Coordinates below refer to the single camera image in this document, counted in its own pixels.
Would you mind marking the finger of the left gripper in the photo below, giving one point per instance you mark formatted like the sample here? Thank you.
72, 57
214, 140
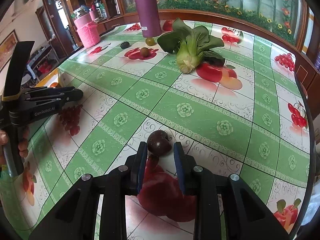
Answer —
46, 91
54, 101

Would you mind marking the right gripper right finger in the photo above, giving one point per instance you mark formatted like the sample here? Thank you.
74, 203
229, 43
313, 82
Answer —
246, 216

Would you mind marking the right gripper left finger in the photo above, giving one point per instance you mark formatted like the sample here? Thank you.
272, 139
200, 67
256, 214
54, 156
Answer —
74, 215

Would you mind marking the dark passion fruit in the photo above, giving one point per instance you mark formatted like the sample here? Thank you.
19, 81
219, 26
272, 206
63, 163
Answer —
158, 143

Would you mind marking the large orange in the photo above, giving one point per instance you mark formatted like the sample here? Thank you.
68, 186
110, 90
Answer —
55, 85

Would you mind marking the person left hand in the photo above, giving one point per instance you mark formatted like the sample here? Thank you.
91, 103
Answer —
22, 146

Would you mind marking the white foam tray yellow tape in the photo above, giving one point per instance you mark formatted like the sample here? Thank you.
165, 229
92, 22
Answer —
52, 77

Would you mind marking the pink knitted jar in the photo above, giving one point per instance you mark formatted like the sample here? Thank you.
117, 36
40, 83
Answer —
86, 28

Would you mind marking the dark green small fruit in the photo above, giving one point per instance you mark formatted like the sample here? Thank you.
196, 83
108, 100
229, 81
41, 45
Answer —
125, 45

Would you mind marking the brown small fruit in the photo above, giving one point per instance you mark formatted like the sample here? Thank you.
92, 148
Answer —
144, 52

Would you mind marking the green olive fruit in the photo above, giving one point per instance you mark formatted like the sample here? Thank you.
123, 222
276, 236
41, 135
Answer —
150, 41

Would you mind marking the purple thermos bottle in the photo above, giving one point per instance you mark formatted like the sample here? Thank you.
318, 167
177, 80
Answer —
148, 17

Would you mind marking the bok choy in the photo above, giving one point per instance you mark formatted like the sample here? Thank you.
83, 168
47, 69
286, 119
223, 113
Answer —
192, 46

